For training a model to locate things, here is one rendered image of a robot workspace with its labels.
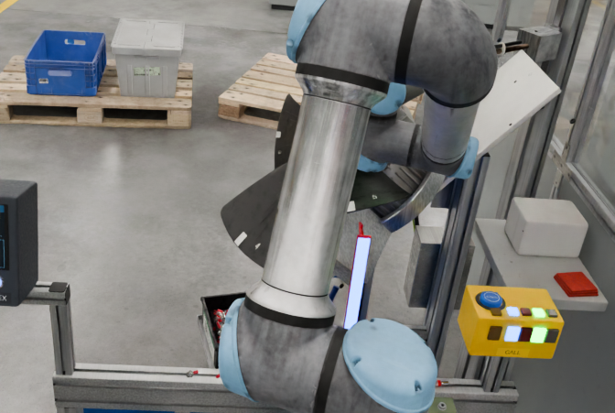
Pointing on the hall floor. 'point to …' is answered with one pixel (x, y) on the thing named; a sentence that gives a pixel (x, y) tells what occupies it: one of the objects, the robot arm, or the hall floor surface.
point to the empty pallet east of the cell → (268, 92)
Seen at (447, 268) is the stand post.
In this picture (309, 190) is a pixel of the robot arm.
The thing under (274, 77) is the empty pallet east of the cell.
